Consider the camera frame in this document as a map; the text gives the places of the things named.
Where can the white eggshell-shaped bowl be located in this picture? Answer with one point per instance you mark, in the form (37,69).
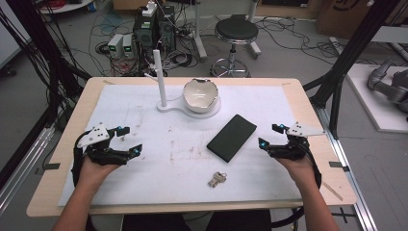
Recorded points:
(200,96)

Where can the black smartphone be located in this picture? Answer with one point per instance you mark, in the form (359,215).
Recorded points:
(231,138)

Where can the white table leg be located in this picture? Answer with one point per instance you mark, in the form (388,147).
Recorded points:
(254,41)
(199,35)

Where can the aluminium floor rail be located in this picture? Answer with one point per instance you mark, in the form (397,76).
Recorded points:
(349,179)
(22,170)

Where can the white round table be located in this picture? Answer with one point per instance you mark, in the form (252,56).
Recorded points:
(64,5)

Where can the person's right hand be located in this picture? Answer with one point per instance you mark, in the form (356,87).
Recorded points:
(301,171)

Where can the black metal frame post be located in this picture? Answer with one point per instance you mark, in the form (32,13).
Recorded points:
(48,48)
(349,51)

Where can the brown cardboard box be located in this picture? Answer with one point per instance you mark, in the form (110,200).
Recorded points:
(346,16)

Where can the person's left hand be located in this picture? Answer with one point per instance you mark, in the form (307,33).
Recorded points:
(94,176)

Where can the black round stool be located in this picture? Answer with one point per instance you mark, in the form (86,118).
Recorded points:
(236,30)

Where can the person's dark clothing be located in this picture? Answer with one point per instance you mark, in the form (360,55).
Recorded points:
(195,222)

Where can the black tape strip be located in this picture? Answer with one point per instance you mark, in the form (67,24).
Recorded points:
(51,166)
(338,165)

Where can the white foam mat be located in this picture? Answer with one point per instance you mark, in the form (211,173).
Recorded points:
(179,179)

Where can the black computer tower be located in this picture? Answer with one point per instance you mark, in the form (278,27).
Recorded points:
(154,33)

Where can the white stand with pole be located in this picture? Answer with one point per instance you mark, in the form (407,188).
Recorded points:
(160,77)

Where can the bunch of silver keys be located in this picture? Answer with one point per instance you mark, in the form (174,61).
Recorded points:
(216,179)

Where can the white power strip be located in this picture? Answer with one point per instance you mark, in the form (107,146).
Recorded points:
(149,9)

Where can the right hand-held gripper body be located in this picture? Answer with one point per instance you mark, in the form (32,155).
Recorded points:
(292,150)

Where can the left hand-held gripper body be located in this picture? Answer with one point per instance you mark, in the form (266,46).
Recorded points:
(96,136)

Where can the white floor board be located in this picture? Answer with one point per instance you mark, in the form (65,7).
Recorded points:
(369,102)

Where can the grey bench power supply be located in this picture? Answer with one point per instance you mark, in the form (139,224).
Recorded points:
(128,45)
(114,45)

